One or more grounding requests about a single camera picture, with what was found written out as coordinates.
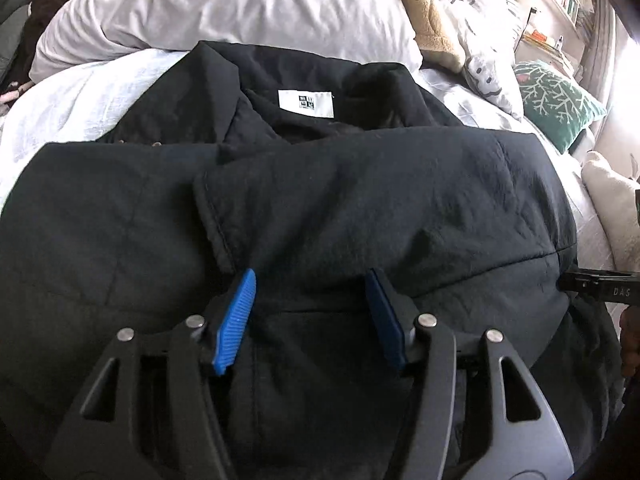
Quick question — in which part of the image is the black jacket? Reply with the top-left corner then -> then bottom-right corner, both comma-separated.
1,42 -> 623,479

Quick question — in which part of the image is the person's right hand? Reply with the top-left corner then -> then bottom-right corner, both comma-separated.
620,306 -> 640,377

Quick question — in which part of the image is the cream fluffy blanket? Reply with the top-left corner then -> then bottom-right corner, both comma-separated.
582,151 -> 639,272

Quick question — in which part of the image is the green patterned cushion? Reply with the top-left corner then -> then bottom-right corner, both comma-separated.
514,61 -> 606,153

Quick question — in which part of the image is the bookshelf with books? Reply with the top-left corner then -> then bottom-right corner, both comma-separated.
518,0 -> 594,61

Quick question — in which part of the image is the grey printed pillow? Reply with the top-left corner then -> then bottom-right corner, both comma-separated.
442,0 -> 526,118

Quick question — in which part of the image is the tan fleece blanket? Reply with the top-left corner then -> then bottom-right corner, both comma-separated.
401,0 -> 466,74

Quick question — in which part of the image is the white checked bed cover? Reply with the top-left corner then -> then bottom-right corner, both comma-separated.
1,49 -> 614,270

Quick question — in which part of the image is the light grey pillow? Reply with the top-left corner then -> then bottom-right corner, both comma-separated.
29,0 -> 422,82

